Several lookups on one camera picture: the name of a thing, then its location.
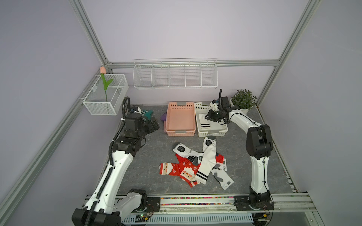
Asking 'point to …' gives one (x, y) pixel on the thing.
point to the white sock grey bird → (223, 178)
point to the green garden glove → (148, 114)
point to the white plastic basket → (216, 128)
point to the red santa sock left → (169, 168)
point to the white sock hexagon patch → (181, 149)
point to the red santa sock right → (188, 171)
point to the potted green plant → (243, 100)
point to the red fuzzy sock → (219, 158)
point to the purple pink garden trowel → (163, 117)
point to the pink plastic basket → (180, 119)
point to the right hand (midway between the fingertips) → (205, 116)
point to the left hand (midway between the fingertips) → (150, 122)
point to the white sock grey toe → (209, 160)
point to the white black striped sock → (205, 125)
